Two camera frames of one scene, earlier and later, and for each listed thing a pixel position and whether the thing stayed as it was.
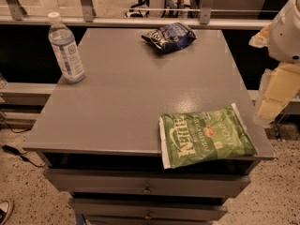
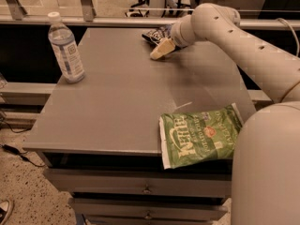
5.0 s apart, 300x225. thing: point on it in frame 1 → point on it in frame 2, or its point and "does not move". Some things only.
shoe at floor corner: x=6 y=210 does not move
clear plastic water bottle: x=63 y=41 does not move
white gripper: x=286 y=35 → x=176 y=35
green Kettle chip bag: x=198 y=137 does not move
